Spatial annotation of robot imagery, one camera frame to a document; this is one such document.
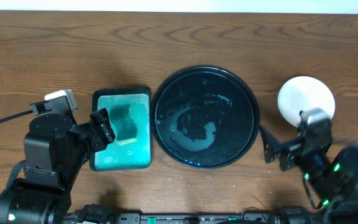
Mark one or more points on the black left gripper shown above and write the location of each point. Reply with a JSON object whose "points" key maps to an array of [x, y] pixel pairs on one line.
{"points": [[101, 129]]}

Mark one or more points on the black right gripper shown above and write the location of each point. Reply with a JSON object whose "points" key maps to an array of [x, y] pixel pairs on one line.
{"points": [[284, 154]]}

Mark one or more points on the green and yellow sponge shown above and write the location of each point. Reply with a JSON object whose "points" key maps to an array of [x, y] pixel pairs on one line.
{"points": [[123, 125]]}

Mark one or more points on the white plate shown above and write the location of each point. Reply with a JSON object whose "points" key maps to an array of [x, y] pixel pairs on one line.
{"points": [[304, 93]]}

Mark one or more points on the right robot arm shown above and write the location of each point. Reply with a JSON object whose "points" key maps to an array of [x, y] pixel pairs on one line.
{"points": [[335, 182]]}

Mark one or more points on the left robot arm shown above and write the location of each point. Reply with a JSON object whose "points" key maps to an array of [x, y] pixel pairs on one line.
{"points": [[38, 188]]}

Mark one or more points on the rectangular tray with green water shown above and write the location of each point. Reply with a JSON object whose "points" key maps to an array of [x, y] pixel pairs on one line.
{"points": [[134, 155]]}

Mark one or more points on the round black tray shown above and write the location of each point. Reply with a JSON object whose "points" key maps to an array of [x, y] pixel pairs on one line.
{"points": [[205, 117]]}

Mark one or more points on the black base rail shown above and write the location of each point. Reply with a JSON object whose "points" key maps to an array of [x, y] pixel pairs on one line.
{"points": [[93, 214]]}

